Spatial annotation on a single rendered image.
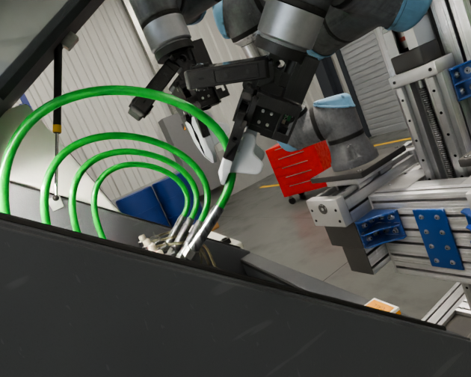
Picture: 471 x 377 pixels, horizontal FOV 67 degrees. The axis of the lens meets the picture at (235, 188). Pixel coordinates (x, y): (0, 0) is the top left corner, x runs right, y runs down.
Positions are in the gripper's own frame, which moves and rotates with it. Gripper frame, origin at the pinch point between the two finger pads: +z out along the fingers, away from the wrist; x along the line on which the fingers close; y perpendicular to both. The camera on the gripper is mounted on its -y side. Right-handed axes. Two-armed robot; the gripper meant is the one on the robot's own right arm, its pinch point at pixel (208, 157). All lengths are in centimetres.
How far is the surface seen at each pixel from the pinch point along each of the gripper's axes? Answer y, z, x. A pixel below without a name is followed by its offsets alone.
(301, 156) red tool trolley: 229, 64, 347
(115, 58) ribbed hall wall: 120, -219, 668
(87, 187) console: -21.4, -4.2, 37.0
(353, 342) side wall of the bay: -4.3, 21.6, -33.0
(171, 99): -5.1, -10.3, -10.9
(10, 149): -27.9, -13.0, -1.7
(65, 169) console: -24.1, -10.4, 37.0
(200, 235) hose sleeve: -9.2, 10.0, -9.4
